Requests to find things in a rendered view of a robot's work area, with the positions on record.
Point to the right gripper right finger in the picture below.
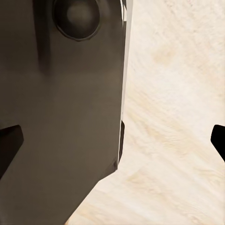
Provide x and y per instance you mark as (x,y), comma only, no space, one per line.
(218,139)

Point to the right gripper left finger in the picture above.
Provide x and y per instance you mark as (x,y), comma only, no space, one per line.
(11,139)

